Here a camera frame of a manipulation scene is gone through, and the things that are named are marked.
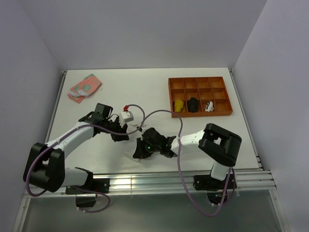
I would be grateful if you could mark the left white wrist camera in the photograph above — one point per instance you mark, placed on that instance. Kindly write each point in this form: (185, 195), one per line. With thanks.
(125, 117)

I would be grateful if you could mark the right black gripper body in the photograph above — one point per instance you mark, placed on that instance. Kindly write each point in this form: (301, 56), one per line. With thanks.
(156, 148)

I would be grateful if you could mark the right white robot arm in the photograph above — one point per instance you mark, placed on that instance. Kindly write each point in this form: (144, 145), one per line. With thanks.
(218, 143)

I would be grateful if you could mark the pink green patterned socks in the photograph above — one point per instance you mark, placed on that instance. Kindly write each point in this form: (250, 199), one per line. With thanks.
(88, 86)

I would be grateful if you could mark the white black striped sock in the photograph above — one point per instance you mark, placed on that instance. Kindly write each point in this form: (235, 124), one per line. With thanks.
(209, 106)

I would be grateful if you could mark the orange compartment tray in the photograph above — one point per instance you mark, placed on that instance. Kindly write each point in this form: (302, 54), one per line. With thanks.
(205, 89)

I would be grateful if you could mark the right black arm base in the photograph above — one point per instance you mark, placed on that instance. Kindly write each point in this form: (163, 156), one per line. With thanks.
(216, 189)

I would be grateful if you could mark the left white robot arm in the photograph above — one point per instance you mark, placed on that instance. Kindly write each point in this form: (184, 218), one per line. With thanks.
(45, 166)

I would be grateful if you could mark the yellow rolled sock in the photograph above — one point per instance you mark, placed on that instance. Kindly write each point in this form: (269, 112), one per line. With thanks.
(179, 106)

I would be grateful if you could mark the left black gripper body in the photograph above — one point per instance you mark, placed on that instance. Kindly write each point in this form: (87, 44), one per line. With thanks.
(115, 125)

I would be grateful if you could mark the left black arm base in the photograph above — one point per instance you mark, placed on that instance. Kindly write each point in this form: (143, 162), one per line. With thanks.
(81, 183)

